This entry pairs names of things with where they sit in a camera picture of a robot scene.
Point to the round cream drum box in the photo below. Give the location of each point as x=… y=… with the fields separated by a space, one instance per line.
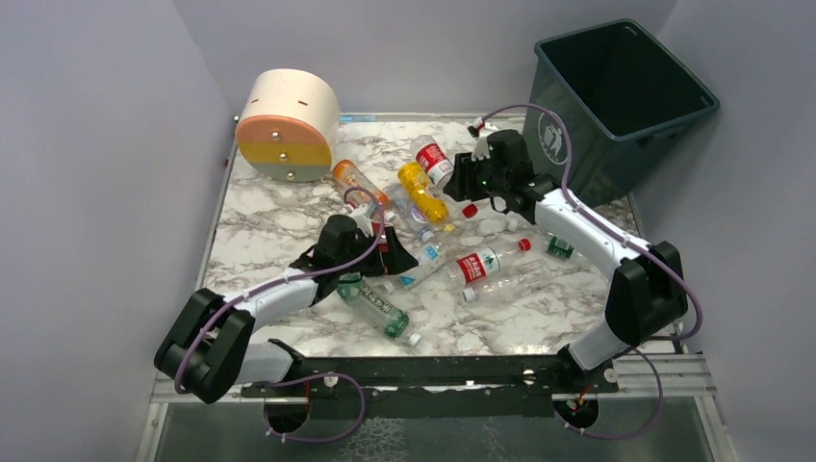
x=289 y=126

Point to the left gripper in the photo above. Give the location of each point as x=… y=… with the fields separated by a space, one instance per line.
x=388 y=253

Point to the clear purple label bottle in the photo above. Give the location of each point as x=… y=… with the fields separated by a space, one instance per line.
x=409 y=212

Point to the white blue label bottle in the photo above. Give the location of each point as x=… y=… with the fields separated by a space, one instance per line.
x=432 y=257

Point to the orange drink bottle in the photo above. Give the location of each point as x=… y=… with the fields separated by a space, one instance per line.
x=348 y=175

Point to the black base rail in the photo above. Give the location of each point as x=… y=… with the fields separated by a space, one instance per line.
x=324 y=388

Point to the yellow drink bottle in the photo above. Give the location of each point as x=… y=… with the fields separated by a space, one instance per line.
x=426 y=196

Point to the dark green plastic bin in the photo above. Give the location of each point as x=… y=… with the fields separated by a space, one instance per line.
x=609 y=102

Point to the green tinted tea bottle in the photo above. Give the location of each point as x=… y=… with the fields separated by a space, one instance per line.
x=391 y=321

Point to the clear crushed bottle white cap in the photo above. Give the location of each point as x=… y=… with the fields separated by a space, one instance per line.
x=521 y=281

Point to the red label bottle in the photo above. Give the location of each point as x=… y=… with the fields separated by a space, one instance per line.
x=479 y=264
x=429 y=154

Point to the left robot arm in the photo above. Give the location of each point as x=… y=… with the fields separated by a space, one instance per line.
x=207 y=350

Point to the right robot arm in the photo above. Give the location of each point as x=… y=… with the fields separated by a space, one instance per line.
x=646 y=291

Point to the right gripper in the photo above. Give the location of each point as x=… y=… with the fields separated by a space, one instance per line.
x=466 y=181

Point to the clear green label bottle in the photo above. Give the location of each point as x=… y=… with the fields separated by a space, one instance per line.
x=553 y=245

